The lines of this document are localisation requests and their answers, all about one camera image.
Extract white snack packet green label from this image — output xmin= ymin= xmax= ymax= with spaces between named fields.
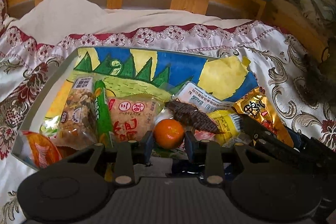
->
xmin=173 ymin=81 xmax=236 ymax=112

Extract mixed nut bar packet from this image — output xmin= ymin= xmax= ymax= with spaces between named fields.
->
xmin=39 ymin=76 xmax=99 ymax=151

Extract green stick snack packet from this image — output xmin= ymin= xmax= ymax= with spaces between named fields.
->
xmin=93 ymin=79 xmax=115 ymax=149

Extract tangerine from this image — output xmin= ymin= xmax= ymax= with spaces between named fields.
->
xmin=153 ymin=119 xmax=185 ymax=150

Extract orange rice cracker packet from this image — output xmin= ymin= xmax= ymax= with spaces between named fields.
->
xmin=107 ymin=96 xmax=159 ymax=142

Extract red orange snack packet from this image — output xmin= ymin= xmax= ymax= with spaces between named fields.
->
xmin=19 ymin=130 xmax=64 ymax=170

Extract brown garment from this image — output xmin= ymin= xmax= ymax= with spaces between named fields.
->
xmin=301 ymin=53 xmax=336 ymax=107

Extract grey tray box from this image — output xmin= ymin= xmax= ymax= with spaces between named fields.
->
xmin=12 ymin=47 xmax=263 ymax=172

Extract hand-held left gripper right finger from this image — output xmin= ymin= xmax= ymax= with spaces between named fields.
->
xmin=184 ymin=132 xmax=266 ymax=186

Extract clear packet dark snack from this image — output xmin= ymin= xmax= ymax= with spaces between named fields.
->
xmin=165 ymin=99 xmax=224 ymax=135

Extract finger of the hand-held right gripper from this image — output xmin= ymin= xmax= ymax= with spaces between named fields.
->
xmin=243 ymin=114 xmax=290 ymax=148
xmin=286 ymin=126 xmax=336 ymax=161

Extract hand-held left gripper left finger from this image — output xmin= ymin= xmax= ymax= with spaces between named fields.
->
xmin=67 ymin=131 xmax=153 ymax=186

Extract cream bed sheet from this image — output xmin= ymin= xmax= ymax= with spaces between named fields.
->
xmin=5 ymin=0 xmax=263 ymax=46

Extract floral satin blanket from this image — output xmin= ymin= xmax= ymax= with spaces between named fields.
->
xmin=0 ymin=0 xmax=336 ymax=224

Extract gold snack packet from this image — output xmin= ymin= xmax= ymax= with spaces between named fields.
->
xmin=232 ymin=86 xmax=295 ymax=148

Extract crayon drawing sheet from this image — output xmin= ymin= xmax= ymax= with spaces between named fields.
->
xmin=39 ymin=48 xmax=259 ymax=135

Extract yellow snack packet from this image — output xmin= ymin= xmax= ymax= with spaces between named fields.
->
xmin=207 ymin=109 xmax=248 ymax=146

